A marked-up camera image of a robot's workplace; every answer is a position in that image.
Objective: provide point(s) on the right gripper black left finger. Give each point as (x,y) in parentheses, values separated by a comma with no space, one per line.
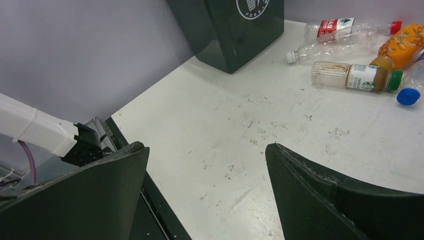
(97,201)

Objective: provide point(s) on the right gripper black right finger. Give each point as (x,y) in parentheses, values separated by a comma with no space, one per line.
(315,202)

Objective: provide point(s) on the blue label water bottle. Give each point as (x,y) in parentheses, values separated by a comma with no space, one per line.
(412,85)

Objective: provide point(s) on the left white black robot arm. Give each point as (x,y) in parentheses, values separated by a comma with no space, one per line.
(74,143)

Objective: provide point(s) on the dark green plastic bin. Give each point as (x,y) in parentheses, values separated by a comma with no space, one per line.
(227,34)

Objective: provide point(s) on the brown stained bottle green cap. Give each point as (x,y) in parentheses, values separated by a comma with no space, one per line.
(371,78)

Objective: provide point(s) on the clear bottle white cap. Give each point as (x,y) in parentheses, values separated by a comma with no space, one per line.
(334,45)

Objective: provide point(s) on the small orange juice bottle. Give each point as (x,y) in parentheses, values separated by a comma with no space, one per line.
(400,49)

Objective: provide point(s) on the red label bottle back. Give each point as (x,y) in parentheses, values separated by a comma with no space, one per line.
(328,26)

